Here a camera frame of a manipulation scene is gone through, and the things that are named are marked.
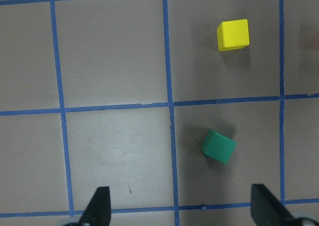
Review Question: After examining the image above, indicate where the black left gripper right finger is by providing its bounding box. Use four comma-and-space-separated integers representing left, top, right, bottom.
251, 184, 296, 226

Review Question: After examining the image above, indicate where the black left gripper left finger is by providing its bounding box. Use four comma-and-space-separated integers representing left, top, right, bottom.
78, 186, 111, 226

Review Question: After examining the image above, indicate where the green block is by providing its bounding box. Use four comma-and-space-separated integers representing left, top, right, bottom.
201, 129, 236, 164

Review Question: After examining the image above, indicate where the yellow block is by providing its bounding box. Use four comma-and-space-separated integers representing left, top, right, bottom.
216, 19, 250, 52

